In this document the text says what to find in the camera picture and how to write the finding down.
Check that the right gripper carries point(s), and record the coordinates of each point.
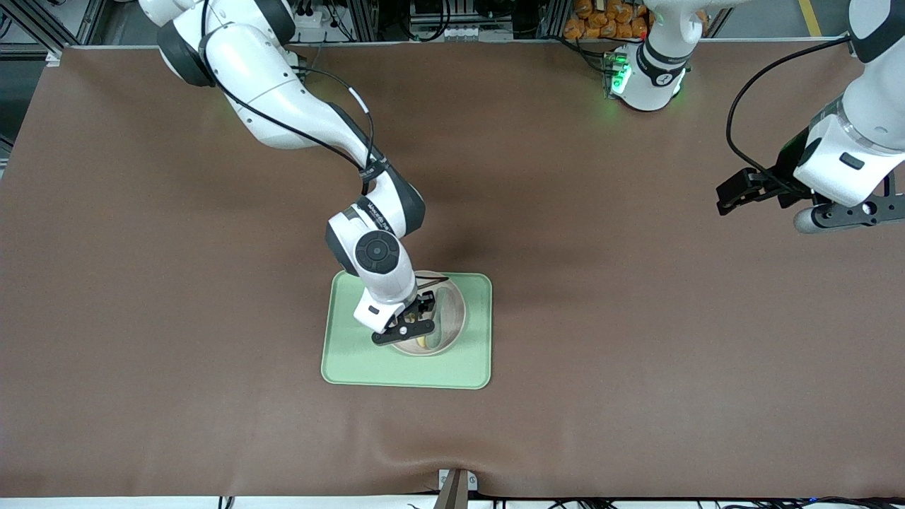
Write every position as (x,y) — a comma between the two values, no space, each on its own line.
(422,305)

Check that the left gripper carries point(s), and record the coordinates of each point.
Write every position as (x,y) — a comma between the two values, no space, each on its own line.
(786,168)

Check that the round beige plate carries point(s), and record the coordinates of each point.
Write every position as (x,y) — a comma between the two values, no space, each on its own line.
(452,311)

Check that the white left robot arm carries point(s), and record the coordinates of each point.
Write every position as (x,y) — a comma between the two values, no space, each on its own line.
(657,78)

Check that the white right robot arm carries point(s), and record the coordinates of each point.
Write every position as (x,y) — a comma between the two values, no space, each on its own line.
(283,106)

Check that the grey-green plastic spoon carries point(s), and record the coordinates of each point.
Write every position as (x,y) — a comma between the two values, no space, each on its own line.
(438,330)

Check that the light green rectangular tray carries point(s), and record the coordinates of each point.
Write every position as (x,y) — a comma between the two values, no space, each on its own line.
(339,367)

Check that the brown table mat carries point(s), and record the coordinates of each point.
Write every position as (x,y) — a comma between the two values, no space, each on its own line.
(212,318)

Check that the orange packaged goods pile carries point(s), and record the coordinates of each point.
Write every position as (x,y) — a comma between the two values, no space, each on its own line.
(608,20)

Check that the white connector block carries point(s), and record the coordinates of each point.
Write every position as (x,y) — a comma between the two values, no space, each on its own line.
(449,33)

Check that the white power strip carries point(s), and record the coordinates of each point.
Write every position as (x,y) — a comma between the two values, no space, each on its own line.
(318,21)

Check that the metal table clamp bracket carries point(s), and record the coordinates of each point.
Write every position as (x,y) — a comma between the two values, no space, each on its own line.
(456,488)

